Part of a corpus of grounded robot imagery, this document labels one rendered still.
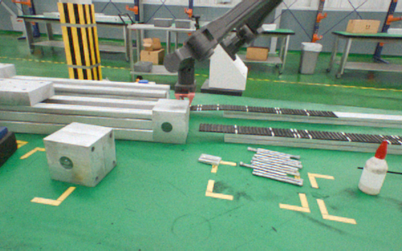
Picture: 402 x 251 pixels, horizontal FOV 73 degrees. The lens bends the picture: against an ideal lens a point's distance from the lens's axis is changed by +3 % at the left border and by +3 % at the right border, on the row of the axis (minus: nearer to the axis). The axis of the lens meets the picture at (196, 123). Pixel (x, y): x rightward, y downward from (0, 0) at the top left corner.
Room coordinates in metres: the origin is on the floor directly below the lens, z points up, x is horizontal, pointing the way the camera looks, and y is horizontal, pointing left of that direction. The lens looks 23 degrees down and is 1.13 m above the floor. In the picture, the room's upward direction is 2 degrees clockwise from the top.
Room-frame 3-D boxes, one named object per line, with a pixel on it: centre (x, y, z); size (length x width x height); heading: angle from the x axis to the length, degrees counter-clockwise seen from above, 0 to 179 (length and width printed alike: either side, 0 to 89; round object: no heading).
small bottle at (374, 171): (0.48, -0.37, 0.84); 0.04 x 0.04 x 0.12
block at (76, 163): (0.51, 0.24, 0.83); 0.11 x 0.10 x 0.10; 167
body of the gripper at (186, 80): (0.89, 0.04, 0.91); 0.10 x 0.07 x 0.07; 177
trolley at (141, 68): (3.98, 0.57, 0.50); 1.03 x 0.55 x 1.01; 92
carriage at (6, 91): (0.73, 0.52, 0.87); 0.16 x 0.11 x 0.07; 87
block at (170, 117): (0.71, 0.07, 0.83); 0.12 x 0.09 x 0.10; 177
